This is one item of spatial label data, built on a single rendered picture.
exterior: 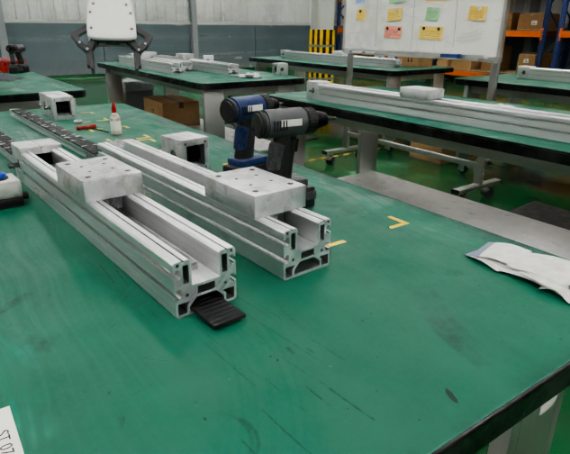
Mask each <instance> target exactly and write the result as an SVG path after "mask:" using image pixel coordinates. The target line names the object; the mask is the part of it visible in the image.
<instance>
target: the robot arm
mask: <svg viewBox="0 0 570 454"><path fill-rule="evenodd" d="M86 33H87V37H88V39H89V42H88V43H87V44H84V43H83V42H82V41H81V40H80V38H79V37H80V36H82V35H84V34H86ZM137 34H138V35H139V36H141V37H142V38H144V39H145V40H144V42H143V43H142V44H141V45H140V46H139V45H138V43H137V42H136V38H137ZM70 35H71V38H72V39H73V41H74V42H75V43H76V45H77V46H78V47H79V48H80V49H81V50H82V51H83V52H84V53H85V54H86V61H87V68H91V72H92V74H95V58H94V53H93V51H94V50H95V48H96V47H111V48H131V50H132V51H133V52H134V66H135V74H139V69H141V59H140V56H141V54H142V53H143V52H144V51H145V50H146V49H147V48H148V46H149V44H150V42H151V41H152V34H150V33H148V32H146V31H144V30H142V29H141V28H140V27H138V26H136V23H135V17H134V12H133V7H132V3H131V0H87V3H86V25H84V26H82V27H80V28H78V29H76V30H75V31H73V32H72V33H70Z"/></svg>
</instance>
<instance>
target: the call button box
mask: <svg viewBox="0 0 570 454"><path fill-rule="evenodd" d="M25 199H29V194H28V192H27V191H26V192H23V190H22V185H21V181H20V180H19V179H18V178H17V177H16V176H15V175H13V174H12V173H7V174H6V177H4V178H0V210H4V209H9V208H14V207H19V206H24V205H25V203H24V200H25Z"/></svg>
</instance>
